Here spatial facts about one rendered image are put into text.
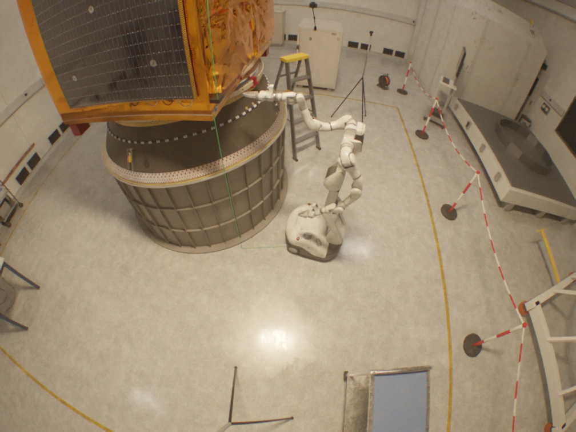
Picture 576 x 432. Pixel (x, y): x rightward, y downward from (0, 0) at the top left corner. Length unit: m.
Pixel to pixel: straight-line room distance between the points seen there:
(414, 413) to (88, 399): 3.24
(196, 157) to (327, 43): 4.25
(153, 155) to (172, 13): 1.26
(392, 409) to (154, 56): 2.73
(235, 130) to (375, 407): 2.42
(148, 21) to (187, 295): 2.59
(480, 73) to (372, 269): 6.01
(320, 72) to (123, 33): 4.85
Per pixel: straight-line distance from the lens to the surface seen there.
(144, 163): 2.40
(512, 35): 7.79
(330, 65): 5.96
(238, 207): 2.74
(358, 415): 2.60
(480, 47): 7.38
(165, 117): 1.97
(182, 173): 2.27
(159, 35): 1.64
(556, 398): 4.42
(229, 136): 2.28
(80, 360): 3.60
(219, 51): 1.73
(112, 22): 1.83
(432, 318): 3.27
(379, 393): 1.95
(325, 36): 5.76
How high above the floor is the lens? 2.69
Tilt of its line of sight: 54 degrees down
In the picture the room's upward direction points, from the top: 3 degrees clockwise
